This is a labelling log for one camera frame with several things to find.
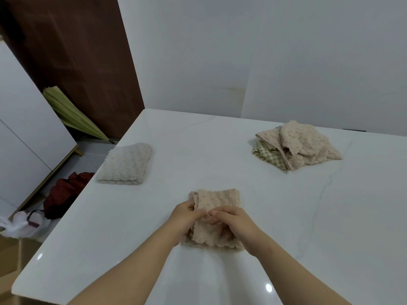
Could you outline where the white plastic bag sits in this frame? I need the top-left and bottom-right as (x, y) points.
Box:
(0, 210), (51, 240)

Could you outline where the dark red cloth on floor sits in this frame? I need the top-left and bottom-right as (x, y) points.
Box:
(43, 172), (95, 219)

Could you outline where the white cabinet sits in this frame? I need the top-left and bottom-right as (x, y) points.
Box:
(0, 38), (78, 219)

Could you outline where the white marble table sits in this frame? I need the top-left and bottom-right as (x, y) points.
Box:
(11, 108), (407, 305)

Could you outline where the green checked cloth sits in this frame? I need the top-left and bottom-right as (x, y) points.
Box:
(252, 139), (287, 170)

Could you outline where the dark brown wooden door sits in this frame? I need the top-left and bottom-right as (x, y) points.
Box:
(0, 0), (145, 140)

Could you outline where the beige textured towel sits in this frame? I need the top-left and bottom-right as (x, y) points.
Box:
(255, 128), (285, 150)
(181, 188), (245, 250)
(279, 120), (343, 171)

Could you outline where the green folded umbrella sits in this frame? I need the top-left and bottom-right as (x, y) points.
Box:
(43, 86), (116, 144)

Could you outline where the brown cardboard box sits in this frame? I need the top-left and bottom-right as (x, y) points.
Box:
(0, 236), (42, 296)

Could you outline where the person's left hand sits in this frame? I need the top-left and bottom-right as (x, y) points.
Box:
(164, 200), (208, 248)

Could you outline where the person's left forearm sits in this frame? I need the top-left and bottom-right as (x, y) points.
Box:
(67, 225), (182, 305)

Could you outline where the person's right forearm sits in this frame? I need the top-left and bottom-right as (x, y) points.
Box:
(251, 236), (352, 305)

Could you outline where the person's right hand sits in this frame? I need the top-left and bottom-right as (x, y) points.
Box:
(208, 205), (271, 258)

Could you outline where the grey fluffy towel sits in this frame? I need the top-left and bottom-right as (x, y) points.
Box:
(95, 142), (153, 185)

